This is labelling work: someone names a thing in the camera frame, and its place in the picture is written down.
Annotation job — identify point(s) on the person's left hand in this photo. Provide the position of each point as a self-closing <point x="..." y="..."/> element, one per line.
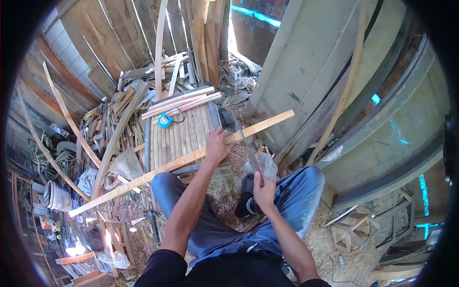
<point x="216" y="147"/>

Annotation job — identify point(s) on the person's right hand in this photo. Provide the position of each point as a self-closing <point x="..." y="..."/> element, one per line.
<point x="264" y="195"/>

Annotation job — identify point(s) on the person's left thumb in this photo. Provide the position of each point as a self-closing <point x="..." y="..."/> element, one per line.
<point x="231" y="145"/>

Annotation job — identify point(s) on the person's left fingers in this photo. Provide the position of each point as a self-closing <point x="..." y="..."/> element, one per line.
<point x="217" y="131"/>

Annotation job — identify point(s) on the person's right fingers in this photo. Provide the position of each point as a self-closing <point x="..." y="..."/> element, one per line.
<point x="257" y="179"/>

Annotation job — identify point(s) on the long light wooden slat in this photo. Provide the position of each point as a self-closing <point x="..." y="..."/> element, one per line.
<point x="163" y="168"/>

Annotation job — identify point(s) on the clear plastic bag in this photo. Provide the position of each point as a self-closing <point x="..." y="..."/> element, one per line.
<point x="268" y="165"/>

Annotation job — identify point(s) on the slatted wooden work crate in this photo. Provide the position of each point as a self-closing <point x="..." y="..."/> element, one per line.
<point x="179" y="138"/>

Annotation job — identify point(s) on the bundle of thin wooden strips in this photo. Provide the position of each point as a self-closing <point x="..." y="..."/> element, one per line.
<point x="181" y="103"/>

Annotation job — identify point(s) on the blue tape measure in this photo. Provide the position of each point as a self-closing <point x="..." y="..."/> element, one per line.
<point x="165" y="120"/>

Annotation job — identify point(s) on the person's legs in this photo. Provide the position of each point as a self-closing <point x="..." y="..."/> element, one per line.
<point x="218" y="226"/>

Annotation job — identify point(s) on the leaning wooden boards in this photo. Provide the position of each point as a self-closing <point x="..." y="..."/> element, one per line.
<point x="206" y="43"/>

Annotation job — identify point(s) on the person's body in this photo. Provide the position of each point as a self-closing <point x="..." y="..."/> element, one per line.
<point x="229" y="271"/>

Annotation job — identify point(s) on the pile of wood offcuts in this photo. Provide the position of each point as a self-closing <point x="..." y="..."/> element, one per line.
<point x="118" y="114"/>

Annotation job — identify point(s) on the long grey wooden plank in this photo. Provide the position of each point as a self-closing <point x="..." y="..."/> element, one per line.
<point x="116" y="140"/>

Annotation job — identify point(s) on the tall bent pale slat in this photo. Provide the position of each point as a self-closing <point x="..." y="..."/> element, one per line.
<point x="160" y="46"/>

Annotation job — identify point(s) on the large grey wooden panels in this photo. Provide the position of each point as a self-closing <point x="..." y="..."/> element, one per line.
<point x="344" y="100"/>

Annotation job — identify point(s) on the long thin leaning batten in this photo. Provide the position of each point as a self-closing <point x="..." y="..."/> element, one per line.
<point x="339" y="93"/>

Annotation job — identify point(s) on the crumpled white plastic bag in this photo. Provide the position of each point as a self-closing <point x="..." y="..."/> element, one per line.
<point x="87" y="181"/>

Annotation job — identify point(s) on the curved thin wooden strip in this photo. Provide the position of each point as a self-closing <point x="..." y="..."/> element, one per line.
<point x="70" y="118"/>
<point x="43" y="149"/>

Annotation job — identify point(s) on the white plastic bucket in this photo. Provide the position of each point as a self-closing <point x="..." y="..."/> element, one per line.
<point x="56" y="197"/>

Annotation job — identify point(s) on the orange wooden plank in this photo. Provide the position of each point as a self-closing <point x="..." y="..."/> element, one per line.
<point x="74" y="258"/>

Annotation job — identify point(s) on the small wooden stool frame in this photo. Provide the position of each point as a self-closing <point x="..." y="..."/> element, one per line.
<point x="353" y="231"/>

